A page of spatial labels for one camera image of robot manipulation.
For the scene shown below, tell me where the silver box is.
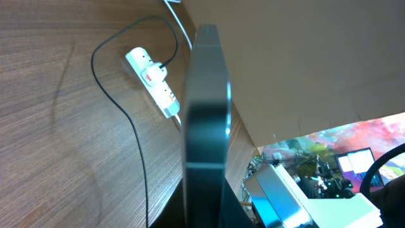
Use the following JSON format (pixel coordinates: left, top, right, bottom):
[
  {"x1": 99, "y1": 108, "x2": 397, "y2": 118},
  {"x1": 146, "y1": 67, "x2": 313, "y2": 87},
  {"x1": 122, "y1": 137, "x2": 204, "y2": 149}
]
[{"x1": 244, "y1": 164, "x2": 383, "y2": 227}]

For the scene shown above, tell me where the white charger plug adapter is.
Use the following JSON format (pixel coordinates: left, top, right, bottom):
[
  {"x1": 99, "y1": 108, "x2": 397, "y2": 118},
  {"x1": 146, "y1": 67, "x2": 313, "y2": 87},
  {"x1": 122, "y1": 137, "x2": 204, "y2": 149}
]
[{"x1": 140, "y1": 62, "x2": 168, "y2": 87}]

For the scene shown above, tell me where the white power strip cord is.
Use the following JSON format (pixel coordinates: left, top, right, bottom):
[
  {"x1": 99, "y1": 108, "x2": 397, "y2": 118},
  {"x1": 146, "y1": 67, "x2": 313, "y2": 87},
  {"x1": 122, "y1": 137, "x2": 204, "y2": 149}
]
[{"x1": 163, "y1": 0, "x2": 194, "y2": 127}]

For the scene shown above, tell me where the laptop screen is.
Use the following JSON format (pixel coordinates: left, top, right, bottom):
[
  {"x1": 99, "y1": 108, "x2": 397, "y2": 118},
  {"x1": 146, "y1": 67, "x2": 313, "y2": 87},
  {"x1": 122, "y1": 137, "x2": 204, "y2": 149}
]
[{"x1": 335, "y1": 148, "x2": 375, "y2": 193}]

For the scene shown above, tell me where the blue Galaxy smartphone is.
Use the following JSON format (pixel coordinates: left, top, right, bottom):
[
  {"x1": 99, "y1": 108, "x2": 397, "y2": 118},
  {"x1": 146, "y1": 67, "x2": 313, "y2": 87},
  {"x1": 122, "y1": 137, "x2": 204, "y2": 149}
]
[{"x1": 182, "y1": 24, "x2": 231, "y2": 227}]

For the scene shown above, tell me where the black charger cable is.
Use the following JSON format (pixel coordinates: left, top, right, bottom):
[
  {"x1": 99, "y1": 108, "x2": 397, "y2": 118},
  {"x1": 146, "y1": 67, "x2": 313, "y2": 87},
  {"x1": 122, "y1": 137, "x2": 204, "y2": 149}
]
[{"x1": 90, "y1": 15, "x2": 178, "y2": 228}]

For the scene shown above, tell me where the white power strip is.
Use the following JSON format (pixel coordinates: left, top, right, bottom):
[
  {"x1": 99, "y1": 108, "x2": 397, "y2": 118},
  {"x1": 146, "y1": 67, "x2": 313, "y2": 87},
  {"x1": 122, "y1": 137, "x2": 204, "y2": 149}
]
[{"x1": 125, "y1": 47, "x2": 180, "y2": 118}]

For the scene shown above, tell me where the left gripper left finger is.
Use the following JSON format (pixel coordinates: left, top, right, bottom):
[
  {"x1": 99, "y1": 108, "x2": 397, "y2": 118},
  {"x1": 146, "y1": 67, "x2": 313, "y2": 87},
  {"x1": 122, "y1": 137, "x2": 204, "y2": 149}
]
[{"x1": 158, "y1": 180, "x2": 185, "y2": 228}]

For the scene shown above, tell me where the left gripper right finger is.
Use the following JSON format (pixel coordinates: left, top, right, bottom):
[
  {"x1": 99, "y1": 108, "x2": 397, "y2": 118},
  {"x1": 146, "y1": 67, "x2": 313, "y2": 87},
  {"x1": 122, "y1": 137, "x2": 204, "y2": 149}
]
[{"x1": 219, "y1": 179, "x2": 256, "y2": 228}]

